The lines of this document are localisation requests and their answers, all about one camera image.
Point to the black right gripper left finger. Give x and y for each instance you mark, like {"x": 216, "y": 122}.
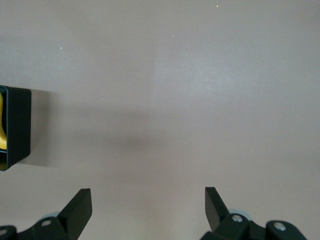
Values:
{"x": 72, "y": 217}

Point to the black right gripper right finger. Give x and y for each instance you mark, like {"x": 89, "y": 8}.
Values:
{"x": 217, "y": 215}

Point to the black plastic box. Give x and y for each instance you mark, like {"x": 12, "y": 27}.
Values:
{"x": 20, "y": 125}

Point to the yellow banana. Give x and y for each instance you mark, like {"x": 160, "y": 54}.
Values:
{"x": 2, "y": 135}

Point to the brown table mat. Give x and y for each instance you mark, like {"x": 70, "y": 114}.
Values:
{"x": 162, "y": 100}

